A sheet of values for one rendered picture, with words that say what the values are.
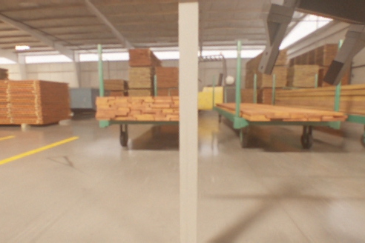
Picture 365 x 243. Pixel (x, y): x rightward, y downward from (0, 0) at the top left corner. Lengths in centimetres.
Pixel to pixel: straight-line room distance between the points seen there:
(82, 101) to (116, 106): 516
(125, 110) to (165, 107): 42
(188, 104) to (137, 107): 145
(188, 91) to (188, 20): 22
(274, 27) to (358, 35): 14
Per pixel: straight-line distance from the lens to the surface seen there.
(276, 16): 35
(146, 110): 202
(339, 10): 39
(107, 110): 218
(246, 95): 986
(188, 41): 65
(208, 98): 706
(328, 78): 45
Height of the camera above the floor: 65
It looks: 7 degrees down
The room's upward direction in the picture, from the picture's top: straight up
